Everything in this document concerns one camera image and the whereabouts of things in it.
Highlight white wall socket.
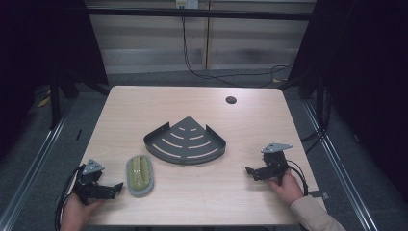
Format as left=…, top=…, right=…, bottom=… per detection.
left=175, top=0, right=200, bottom=10

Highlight green soap in grey dish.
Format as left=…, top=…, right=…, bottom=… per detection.
left=125, top=154, right=155, bottom=198

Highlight right hand-held gripper cable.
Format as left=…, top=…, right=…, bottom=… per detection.
left=286, top=159, right=310, bottom=197

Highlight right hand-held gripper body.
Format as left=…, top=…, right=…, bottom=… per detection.
left=260, top=142, right=293, bottom=187

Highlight grey tape strip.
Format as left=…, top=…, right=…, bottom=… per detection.
left=308, top=190, right=330, bottom=200

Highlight person's right hand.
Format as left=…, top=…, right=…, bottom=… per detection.
left=265, top=168, right=304, bottom=207

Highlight metal floor rail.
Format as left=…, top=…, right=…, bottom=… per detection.
left=302, top=100, right=380, bottom=231
left=0, top=105, right=77, bottom=231

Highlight left hand-held gripper cable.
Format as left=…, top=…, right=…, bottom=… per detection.
left=53, top=165, right=87, bottom=231

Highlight black horizontal frame bar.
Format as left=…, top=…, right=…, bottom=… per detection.
left=86, top=7, right=315, bottom=22

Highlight person's left hand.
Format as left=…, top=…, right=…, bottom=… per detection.
left=60, top=192, right=105, bottom=231

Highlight dark grey corner shelf rack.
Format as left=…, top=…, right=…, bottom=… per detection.
left=142, top=115, right=227, bottom=166

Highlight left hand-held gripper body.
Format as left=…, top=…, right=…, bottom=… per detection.
left=72, top=158, right=112, bottom=206

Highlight yellow tape piece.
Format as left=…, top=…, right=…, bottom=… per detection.
left=37, top=95, right=52, bottom=108

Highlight hand-held gripper cable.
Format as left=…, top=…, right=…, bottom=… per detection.
left=53, top=165, right=87, bottom=231
left=286, top=159, right=310, bottom=197

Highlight black curtain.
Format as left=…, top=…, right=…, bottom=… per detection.
left=0, top=0, right=110, bottom=163
left=288, top=0, right=408, bottom=206

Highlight black wall cable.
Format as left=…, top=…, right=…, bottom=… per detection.
left=181, top=16, right=293, bottom=89

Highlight black metal stand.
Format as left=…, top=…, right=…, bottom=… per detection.
left=48, top=71, right=63, bottom=131

